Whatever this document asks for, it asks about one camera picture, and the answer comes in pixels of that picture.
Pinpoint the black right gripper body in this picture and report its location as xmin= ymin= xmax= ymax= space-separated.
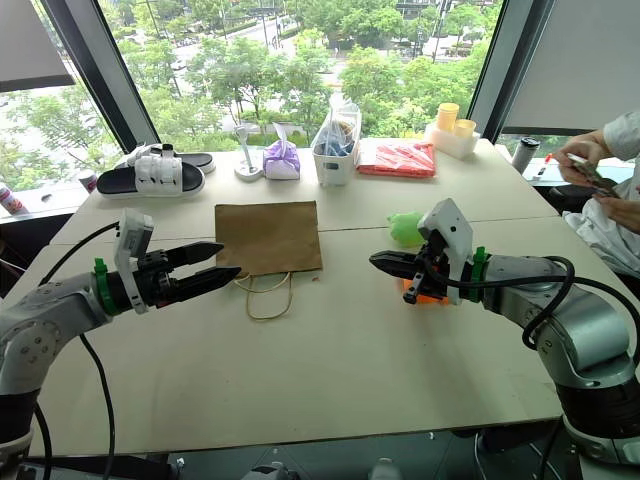
xmin=402 ymin=231 xmax=453 ymax=306

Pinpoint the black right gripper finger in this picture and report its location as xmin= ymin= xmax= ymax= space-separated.
xmin=371 ymin=260 xmax=418 ymax=280
xmin=368 ymin=250 xmax=420 ymax=267

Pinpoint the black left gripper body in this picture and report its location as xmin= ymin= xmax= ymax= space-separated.
xmin=133 ymin=249 xmax=180 ymax=308

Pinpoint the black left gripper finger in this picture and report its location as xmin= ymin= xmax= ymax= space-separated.
xmin=166 ymin=241 xmax=226 ymax=267
xmin=172 ymin=265 xmax=243 ymax=302

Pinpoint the smartphone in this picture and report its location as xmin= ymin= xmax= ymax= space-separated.
xmin=566 ymin=151 xmax=622 ymax=200

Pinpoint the brown paper bag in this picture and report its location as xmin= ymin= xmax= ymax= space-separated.
xmin=214 ymin=200 xmax=324 ymax=322

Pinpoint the red packet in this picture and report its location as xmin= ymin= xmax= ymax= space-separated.
xmin=356 ymin=138 xmax=438 ymax=178

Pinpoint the clear plastic bag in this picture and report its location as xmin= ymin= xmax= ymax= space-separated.
xmin=314 ymin=93 xmax=363 ymax=157

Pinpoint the person's left hand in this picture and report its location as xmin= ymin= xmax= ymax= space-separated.
xmin=591 ymin=191 xmax=640 ymax=235

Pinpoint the person's right hand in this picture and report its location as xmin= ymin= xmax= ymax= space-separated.
xmin=551 ymin=129 xmax=610 ymax=177

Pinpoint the orange toy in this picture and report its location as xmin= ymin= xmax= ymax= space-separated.
xmin=401 ymin=277 xmax=452 ymax=307

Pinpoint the green plush toy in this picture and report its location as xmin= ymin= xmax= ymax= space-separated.
xmin=387 ymin=210 xmax=427 ymax=250

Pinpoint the green right wrist zip tie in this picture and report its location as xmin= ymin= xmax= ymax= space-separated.
xmin=469 ymin=245 xmax=490 ymax=304

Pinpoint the green wrist zip tie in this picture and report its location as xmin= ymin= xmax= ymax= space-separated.
xmin=93 ymin=256 xmax=120 ymax=317
xmin=469 ymin=245 xmax=490 ymax=304

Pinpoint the green left wrist zip tie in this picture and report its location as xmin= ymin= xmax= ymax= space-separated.
xmin=93 ymin=256 xmax=120 ymax=317

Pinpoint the black and white slide sandal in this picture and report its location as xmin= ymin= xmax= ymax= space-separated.
xmin=114 ymin=142 xmax=218 ymax=176
xmin=95 ymin=154 xmax=207 ymax=200

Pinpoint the small white desk stand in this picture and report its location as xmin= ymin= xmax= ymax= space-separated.
xmin=233 ymin=125 xmax=265 ymax=183

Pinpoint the white plastic storage bin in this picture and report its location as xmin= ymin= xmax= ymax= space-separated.
xmin=311 ymin=141 xmax=362 ymax=189

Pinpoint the purple wrapped pouch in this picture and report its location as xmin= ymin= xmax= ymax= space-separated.
xmin=262 ymin=139 xmax=302 ymax=181

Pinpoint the white bottle with black cap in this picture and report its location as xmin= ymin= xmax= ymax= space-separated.
xmin=510 ymin=136 xmax=541 ymax=177

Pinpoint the tall yellow cup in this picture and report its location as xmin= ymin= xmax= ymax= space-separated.
xmin=435 ymin=102 xmax=461 ymax=134

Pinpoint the white pen with red tip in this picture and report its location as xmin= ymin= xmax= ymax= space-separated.
xmin=529 ymin=153 xmax=554 ymax=183

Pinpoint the red patterned white can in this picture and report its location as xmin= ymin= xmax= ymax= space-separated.
xmin=0 ymin=181 xmax=32 ymax=218

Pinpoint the white cloth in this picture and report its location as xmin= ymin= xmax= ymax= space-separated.
xmin=561 ymin=180 xmax=640 ymax=280

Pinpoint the dark rounded shape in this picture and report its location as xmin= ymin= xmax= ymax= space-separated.
xmin=248 ymin=461 xmax=292 ymax=480

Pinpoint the person's white sleeve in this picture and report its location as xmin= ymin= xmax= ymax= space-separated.
xmin=601 ymin=110 xmax=640 ymax=162

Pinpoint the grey roller blind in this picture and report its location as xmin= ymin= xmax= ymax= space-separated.
xmin=0 ymin=0 xmax=77 ymax=94
xmin=499 ymin=0 xmax=640 ymax=137

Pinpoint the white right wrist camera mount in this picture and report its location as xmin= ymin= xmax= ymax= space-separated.
xmin=416 ymin=197 xmax=475 ymax=307

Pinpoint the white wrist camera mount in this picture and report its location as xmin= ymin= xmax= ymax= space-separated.
xmin=416 ymin=197 xmax=475 ymax=307
xmin=113 ymin=207 xmax=154 ymax=315

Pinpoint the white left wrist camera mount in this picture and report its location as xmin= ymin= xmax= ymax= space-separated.
xmin=113 ymin=207 xmax=154 ymax=315

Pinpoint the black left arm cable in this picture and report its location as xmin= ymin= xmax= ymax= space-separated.
xmin=30 ymin=221 xmax=122 ymax=469

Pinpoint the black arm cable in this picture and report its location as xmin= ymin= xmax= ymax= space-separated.
xmin=30 ymin=221 xmax=122 ymax=469
xmin=438 ymin=255 xmax=577 ymax=351

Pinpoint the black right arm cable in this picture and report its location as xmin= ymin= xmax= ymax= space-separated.
xmin=438 ymin=255 xmax=577 ymax=351

